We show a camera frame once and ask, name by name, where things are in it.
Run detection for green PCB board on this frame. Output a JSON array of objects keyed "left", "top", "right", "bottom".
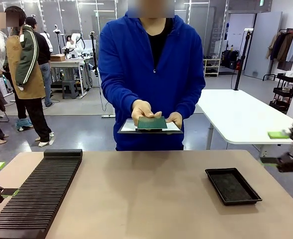
[{"left": 137, "top": 116, "right": 167, "bottom": 130}]

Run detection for dark grey clipboard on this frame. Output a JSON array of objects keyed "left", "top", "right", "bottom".
[{"left": 117, "top": 118, "right": 184, "bottom": 135}]

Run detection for white paper sheet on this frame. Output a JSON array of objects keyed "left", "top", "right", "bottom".
[{"left": 121, "top": 119, "right": 181, "bottom": 132}]

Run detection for person's right forearm blue sleeve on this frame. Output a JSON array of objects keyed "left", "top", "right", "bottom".
[{"left": 100, "top": 79, "right": 142, "bottom": 118}]

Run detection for person's left forearm blue sleeve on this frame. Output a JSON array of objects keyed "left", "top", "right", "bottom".
[{"left": 178, "top": 84, "right": 206, "bottom": 120}]

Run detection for black slotted PCB rack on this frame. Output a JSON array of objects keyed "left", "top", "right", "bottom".
[{"left": 0, "top": 148, "right": 84, "bottom": 239}]

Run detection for person's left hand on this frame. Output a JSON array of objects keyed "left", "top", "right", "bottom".
[{"left": 165, "top": 112, "right": 184, "bottom": 130}]

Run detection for person's right hand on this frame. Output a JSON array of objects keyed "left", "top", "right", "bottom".
[{"left": 131, "top": 99, "right": 164, "bottom": 126}]

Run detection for black utility cart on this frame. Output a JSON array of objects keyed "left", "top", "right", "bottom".
[{"left": 269, "top": 73, "right": 293, "bottom": 113}]

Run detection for black plastic tray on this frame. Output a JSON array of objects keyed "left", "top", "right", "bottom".
[{"left": 204, "top": 167, "right": 263, "bottom": 206}]

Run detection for white table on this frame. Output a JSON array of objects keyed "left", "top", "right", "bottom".
[{"left": 195, "top": 89, "right": 293, "bottom": 151}]

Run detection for blue shoe covers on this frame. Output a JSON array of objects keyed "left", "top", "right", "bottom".
[{"left": 15, "top": 118, "right": 34, "bottom": 130}]

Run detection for coat rack with coats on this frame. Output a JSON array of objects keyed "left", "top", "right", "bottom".
[{"left": 262, "top": 27, "right": 293, "bottom": 82}]

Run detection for black luggage bags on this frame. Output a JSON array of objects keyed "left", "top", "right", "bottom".
[{"left": 221, "top": 49, "right": 241, "bottom": 70}]

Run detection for wooden shoe rack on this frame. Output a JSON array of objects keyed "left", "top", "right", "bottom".
[{"left": 202, "top": 58, "right": 221, "bottom": 77}]

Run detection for grey step stool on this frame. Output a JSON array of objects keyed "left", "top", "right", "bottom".
[{"left": 61, "top": 80, "right": 79, "bottom": 100}]

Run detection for person in brown green coat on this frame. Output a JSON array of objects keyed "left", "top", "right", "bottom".
[{"left": 3, "top": 5, "right": 55, "bottom": 147}]

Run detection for white background workbench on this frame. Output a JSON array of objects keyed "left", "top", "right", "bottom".
[{"left": 50, "top": 59, "right": 88, "bottom": 98}]

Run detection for person in black jacket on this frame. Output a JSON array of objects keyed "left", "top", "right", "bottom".
[{"left": 25, "top": 16, "right": 54, "bottom": 108}]

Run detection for white background robot pair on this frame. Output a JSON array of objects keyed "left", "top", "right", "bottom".
[{"left": 63, "top": 33, "right": 86, "bottom": 59}]

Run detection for black tripod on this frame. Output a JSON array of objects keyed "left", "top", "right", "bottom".
[{"left": 90, "top": 31, "right": 99, "bottom": 77}]

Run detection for person in blue hoodie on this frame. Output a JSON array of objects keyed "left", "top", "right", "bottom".
[{"left": 98, "top": 11, "right": 206, "bottom": 151}]

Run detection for black camera pole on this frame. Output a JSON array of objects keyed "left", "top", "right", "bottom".
[{"left": 233, "top": 27, "right": 254, "bottom": 91}]

